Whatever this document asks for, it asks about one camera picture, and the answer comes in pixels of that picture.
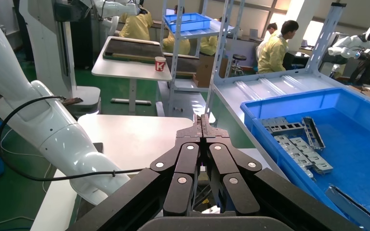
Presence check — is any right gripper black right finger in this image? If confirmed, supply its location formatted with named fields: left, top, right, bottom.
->
left=201, top=114, right=263, bottom=216

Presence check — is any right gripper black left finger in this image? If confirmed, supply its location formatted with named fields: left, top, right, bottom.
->
left=150, top=114, right=202, bottom=217

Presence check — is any closed brown cardboard box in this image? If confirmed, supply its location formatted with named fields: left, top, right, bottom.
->
left=193, top=55, right=229, bottom=88

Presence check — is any grey metal shelf rack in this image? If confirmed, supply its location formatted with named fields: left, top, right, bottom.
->
left=158, top=0, right=237, bottom=117

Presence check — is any long metal channel housing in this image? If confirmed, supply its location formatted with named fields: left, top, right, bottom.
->
left=325, top=185, right=370, bottom=231
left=301, top=116, right=326, bottom=151

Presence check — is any red white paper cup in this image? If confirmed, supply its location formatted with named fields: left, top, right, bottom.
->
left=154, top=56, right=167, bottom=72

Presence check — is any black round stool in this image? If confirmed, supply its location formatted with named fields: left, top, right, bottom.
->
left=231, top=54, right=247, bottom=77

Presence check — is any white desk single leg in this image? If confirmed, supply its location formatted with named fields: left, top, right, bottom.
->
left=91, top=36, right=173, bottom=116

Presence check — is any seated person yellow coat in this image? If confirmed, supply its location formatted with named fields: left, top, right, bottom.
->
left=199, top=17, right=224, bottom=56
left=119, top=4, right=154, bottom=41
left=162, top=4, right=191, bottom=55

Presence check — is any black-haired person yellow coat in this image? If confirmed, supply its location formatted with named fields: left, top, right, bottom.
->
left=257, top=19, right=300, bottom=74

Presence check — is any person in pale coat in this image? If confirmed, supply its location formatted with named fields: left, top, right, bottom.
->
left=256, top=22, right=278, bottom=61

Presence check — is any black tray with brass edges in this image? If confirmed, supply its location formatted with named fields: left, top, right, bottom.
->
left=103, top=38, right=165, bottom=63

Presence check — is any small blue plastic bin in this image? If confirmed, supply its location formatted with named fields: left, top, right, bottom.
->
left=164, top=13, right=212, bottom=33

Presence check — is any large blue plastic bin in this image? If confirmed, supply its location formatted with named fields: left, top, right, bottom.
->
left=239, top=88, right=370, bottom=231

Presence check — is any white humanoid robot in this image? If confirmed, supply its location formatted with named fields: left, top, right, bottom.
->
left=328, top=24, right=370, bottom=85

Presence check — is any grey robot column base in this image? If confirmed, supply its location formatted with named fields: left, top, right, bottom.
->
left=19, top=0, right=101, bottom=112

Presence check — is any silver stamped bracket plate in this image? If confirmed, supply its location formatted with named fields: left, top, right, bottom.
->
left=261, top=117, right=290, bottom=127

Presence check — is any flat silver slotted bracket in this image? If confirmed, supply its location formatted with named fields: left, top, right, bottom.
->
left=290, top=137, right=334, bottom=175
left=300, top=166, right=316, bottom=179
left=274, top=135, right=313, bottom=169

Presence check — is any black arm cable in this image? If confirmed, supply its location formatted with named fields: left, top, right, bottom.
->
left=0, top=95, right=144, bottom=182

